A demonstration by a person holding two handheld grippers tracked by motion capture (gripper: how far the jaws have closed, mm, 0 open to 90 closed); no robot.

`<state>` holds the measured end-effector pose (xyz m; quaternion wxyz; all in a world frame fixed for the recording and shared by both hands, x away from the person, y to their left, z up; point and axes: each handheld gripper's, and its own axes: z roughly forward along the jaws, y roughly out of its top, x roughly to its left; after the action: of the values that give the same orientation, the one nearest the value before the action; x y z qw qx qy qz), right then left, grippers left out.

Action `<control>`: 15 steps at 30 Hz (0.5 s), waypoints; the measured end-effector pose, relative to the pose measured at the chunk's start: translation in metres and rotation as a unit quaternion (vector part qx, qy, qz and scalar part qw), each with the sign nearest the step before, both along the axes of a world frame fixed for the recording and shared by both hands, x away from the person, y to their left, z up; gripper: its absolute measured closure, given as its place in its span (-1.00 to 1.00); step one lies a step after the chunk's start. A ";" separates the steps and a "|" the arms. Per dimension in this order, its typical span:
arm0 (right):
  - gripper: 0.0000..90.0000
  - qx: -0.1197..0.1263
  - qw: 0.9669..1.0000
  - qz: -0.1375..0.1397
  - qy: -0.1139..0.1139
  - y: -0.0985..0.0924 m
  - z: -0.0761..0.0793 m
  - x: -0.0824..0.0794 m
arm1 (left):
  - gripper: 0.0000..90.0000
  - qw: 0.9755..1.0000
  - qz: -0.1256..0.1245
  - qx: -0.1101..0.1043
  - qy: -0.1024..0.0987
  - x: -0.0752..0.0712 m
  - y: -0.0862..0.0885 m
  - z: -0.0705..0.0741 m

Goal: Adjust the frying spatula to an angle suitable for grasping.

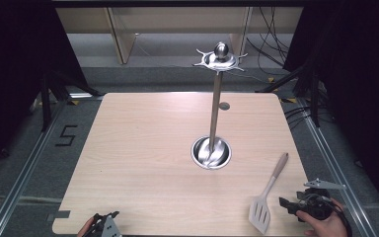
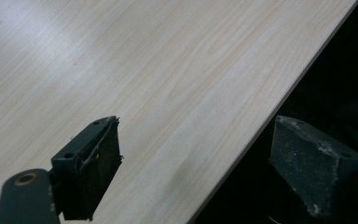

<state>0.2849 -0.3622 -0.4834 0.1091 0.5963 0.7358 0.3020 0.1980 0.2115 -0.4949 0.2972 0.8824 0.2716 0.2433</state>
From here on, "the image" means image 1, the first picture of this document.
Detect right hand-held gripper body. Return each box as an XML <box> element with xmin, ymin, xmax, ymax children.
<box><xmin>295</xmin><ymin>178</ymin><xmax>347</xmax><ymax>222</ymax></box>

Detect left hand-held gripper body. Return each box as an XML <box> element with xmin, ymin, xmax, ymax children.
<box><xmin>90</xmin><ymin>212</ymin><xmax>123</xmax><ymax>237</ymax></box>

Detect slotted spatula with wooden handle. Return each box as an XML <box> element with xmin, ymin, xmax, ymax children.
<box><xmin>248</xmin><ymin>152</ymin><xmax>290</xmax><ymax>235</ymax></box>

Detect stainless steel utensil rack stand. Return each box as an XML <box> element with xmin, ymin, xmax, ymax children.
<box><xmin>190</xmin><ymin>41</ymin><xmax>249</xmax><ymax>171</ymax></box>

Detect person's left hand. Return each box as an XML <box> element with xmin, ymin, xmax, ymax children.
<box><xmin>76</xmin><ymin>216</ymin><xmax>96</xmax><ymax>237</ymax></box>

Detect person's right hand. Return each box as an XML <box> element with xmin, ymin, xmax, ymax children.
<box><xmin>295</xmin><ymin>197</ymin><xmax>349</xmax><ymax>237</ymax></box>

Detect black tape strip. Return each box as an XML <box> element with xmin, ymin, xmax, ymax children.
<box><xmin>46</xmin><ymin>209</ymin><xmax>71</xmax><ymax>223</ymax></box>

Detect black metal stand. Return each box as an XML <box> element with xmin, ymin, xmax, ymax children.
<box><xmin>38</xmin><ymin>70</ymin><xmax>106</xmax><ymax>133</ymax></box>
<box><xmin>256</xmin><ymin>64</ymin><xmax>322</xmax><ymax>128</ymax></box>

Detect black curtain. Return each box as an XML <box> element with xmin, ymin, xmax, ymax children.
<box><xmin>0</xmin><ymin>0</ymin><xmax>91</xmax><ymax>182</ymax></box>
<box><xmin>281</xmin><ymin>0</ymin><xmax>379</xmax><ymax>229</ymax></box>

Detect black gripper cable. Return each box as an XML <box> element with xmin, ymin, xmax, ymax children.
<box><xmin>309</xmin><ymin>193</ymin><xmax>353</xmax><ymax>237</ymax></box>

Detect aluminium floor rail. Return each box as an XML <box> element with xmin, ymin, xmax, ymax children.
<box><xmin>296</xmin><ymin>98</ymin><xmax>373</xmax><ymax>237</ymax></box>
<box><xmin>0</xmin><ymin>99</ymin><xmax>67</xmax><ymax>237</ymax></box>

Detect black floor cables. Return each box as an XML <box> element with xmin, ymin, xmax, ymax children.
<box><xmin>283</xmin><ymin>104</ymin><xmax>334</xmax><ymax>130</ymax></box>

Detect hanging black cables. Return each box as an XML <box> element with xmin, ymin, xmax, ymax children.
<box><xmin>245</xmin><ymin>6</ymin><xmax>291</xmax><ymax>68</ymax></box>

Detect light wooden desk frame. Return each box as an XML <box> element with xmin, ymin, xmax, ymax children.
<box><xmin>54</xmin><ymin>6</ymin><xmax>304</xmax><ymax>65</ymax></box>

